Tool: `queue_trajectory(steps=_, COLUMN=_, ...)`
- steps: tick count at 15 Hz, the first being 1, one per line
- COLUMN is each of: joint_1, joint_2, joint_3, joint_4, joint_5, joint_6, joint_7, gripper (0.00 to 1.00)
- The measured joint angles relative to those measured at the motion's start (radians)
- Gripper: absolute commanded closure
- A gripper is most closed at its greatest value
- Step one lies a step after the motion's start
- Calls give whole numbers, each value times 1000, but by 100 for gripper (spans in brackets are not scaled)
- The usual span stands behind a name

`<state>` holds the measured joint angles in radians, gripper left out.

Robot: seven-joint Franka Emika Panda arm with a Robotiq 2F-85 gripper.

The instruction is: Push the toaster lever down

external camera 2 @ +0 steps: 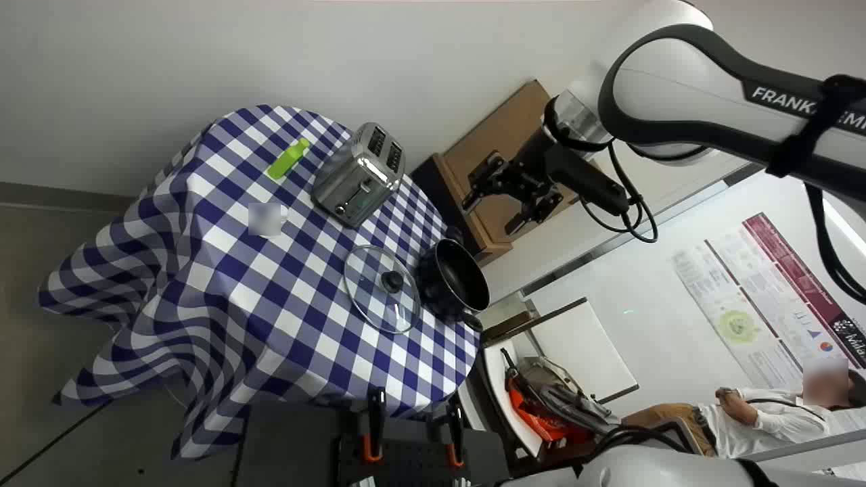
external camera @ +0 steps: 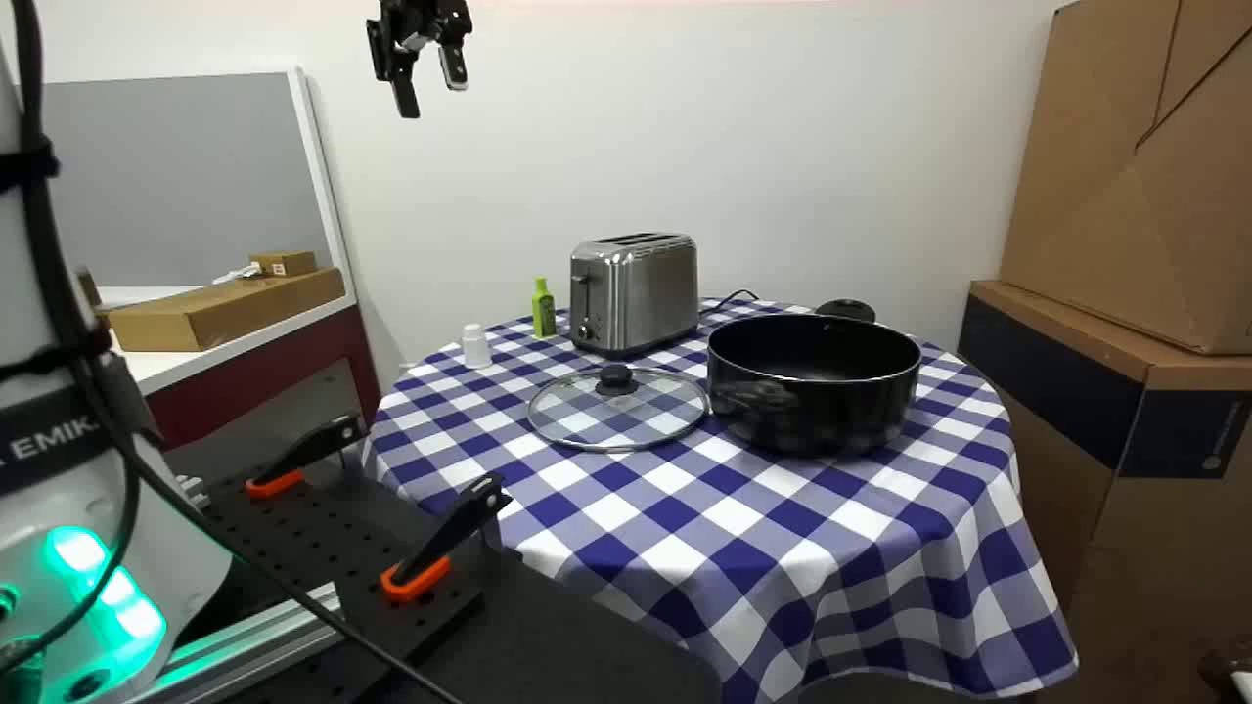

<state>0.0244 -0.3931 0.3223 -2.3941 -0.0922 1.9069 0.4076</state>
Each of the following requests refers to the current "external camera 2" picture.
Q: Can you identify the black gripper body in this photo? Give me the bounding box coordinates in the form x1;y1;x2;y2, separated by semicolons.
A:
538;137;633;220

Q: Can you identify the silver two-slot toaster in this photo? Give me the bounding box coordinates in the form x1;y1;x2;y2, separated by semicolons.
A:
308;120;407;230

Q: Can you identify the brown cardboard box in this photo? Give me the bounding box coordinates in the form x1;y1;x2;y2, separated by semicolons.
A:
431;78;591;265

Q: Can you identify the black pot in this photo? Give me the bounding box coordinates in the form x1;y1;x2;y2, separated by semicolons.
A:
415;237;494;322

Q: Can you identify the white rectangular board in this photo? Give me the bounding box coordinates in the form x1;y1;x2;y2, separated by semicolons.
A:
525;296;645;407

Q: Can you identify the glass pot lid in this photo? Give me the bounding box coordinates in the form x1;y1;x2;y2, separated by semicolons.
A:
341;241;422;339

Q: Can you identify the grey backpack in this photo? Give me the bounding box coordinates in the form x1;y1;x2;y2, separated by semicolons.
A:
512;354;626;438

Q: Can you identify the white text poster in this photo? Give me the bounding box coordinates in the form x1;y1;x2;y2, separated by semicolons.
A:
672;237;807;392

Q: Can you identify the orange bag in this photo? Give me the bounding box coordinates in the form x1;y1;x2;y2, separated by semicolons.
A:
504;375;580;452

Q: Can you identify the green rectangular marker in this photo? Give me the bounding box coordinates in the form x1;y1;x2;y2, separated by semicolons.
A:
263;137;315;184

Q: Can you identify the small white shaker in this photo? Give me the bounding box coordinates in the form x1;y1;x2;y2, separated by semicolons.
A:
253;204;293;239

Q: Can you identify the maroon banded poster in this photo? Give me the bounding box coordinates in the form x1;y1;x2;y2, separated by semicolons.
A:
740;211;866;375

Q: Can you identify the black orange clamp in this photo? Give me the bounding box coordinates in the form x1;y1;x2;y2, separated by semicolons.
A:
361;388;389;468
441;395;471;471

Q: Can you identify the brown wooden chair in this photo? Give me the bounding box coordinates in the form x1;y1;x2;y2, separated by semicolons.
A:
619;403;718;454

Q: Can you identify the blue white checkered tablecloth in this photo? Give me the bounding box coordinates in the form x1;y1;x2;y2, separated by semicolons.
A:
36;104;485;463

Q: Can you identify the person in white shirt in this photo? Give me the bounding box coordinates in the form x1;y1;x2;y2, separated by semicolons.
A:
698;364;866;463

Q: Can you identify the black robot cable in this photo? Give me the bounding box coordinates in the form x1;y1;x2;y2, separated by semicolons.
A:
538;89;660;246

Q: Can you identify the black table frame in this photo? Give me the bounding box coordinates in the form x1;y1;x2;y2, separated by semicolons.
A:
230;402;512;487

